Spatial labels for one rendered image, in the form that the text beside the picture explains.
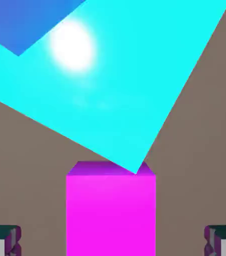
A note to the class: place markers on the small magenta cube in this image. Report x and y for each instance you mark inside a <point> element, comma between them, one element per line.
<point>110,216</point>

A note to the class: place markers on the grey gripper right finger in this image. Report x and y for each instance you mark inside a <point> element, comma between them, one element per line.
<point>225,240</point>

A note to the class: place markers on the large cyan box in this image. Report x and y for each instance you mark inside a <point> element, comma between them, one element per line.
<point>114,80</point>

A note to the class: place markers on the large blue box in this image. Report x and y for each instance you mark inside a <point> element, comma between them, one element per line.
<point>24,22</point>

